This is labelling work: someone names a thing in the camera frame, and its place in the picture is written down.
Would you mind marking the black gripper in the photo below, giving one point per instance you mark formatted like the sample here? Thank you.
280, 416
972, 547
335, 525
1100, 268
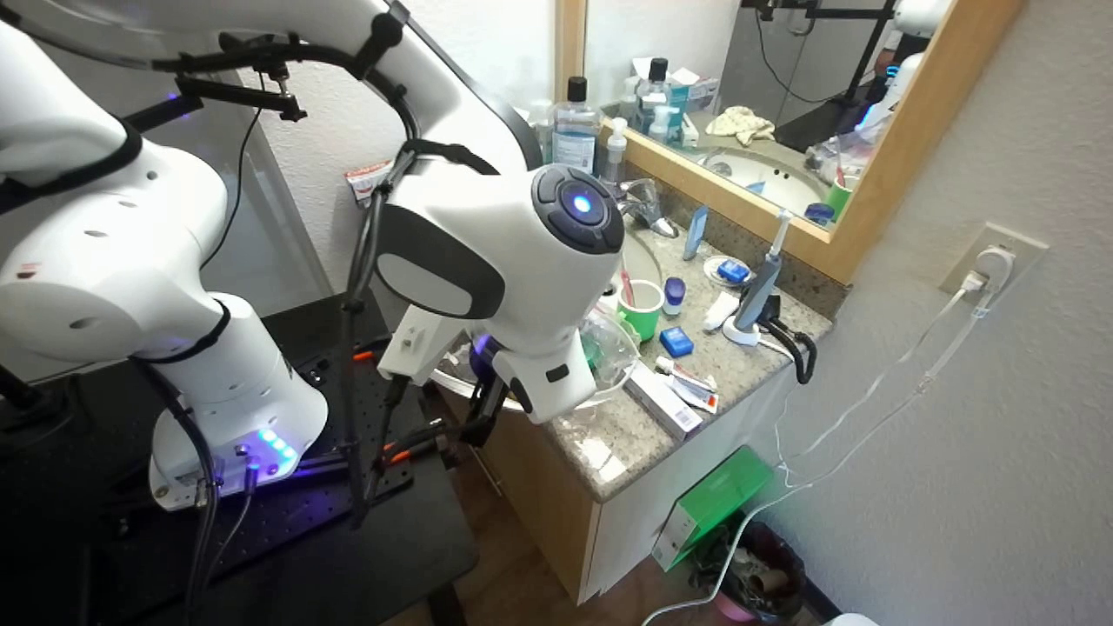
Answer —
490, 396

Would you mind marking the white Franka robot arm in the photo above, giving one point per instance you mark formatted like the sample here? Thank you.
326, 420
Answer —
118, 256

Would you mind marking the clear plastic zip bag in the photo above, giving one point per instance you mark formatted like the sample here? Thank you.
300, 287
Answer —
610, 349

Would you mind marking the chrome sink faucet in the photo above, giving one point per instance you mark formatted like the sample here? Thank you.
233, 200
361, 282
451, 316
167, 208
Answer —
644, 208

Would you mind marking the orange black clamp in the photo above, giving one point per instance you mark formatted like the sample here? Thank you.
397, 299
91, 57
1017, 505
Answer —
420, 448
367, 357

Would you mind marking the wooden vanity cabinet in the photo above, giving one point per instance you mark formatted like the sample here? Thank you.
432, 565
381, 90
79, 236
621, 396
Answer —
544, 522

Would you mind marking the green plastic cup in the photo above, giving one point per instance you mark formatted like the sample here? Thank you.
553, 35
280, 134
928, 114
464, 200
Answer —
640, 316

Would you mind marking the flat white toothpaste box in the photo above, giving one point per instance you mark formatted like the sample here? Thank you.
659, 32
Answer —
664, 405

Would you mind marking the blue floss box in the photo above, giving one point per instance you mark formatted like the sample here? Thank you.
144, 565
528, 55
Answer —
677, 342

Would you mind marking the white red toothpaste tube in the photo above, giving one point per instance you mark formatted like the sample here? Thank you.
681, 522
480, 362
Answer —
690, 389

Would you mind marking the round blue lid container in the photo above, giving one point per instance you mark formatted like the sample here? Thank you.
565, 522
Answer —
673, 297

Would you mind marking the black robot table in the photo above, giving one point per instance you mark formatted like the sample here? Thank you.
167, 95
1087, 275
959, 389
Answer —
348, 557

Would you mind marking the white box with red print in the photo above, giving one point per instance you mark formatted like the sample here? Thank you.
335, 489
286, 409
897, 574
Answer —
370, 181

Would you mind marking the small white tube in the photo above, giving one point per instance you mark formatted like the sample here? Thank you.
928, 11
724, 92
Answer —
722, 311

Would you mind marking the green cardboard box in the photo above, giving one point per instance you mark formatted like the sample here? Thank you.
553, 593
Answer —
718, 505

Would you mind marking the light blue small tube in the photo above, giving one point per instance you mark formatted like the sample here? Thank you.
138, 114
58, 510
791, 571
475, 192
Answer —
697, 236

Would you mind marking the small blue case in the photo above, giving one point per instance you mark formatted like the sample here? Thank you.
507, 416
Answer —
737, 272

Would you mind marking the blue mouthwash bottle black cap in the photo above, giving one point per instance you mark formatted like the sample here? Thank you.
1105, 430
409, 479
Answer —
575, 134

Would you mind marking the small white plastic bottle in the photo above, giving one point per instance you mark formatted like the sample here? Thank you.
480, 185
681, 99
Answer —
616, 150

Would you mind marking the blue white electric toothbrush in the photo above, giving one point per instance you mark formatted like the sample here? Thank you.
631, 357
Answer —
759, 297

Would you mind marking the dark floor basket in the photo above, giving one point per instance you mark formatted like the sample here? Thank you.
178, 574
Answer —
754, 579

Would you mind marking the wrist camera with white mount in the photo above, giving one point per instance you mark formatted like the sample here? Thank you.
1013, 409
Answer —
420, 346

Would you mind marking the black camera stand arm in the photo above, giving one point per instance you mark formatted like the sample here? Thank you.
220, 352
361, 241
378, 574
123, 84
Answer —
231, 95

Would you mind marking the wood framed wall mirror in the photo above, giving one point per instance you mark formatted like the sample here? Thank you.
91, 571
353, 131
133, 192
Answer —
882, 195

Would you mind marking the white wall outlet plate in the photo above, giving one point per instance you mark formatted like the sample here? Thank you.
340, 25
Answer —
995, 263

